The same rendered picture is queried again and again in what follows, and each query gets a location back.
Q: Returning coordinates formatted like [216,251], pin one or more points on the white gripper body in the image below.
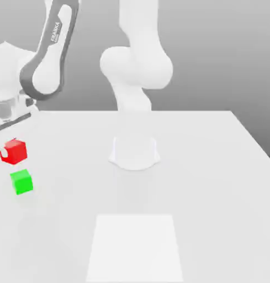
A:
[8,130]

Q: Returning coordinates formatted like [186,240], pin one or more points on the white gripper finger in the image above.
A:
[2,152]

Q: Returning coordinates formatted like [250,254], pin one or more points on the small red cube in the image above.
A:
[15,152]

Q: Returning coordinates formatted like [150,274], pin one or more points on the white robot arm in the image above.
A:
[137,66]

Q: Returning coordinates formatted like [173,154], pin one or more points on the small green cube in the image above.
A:
[22,182]

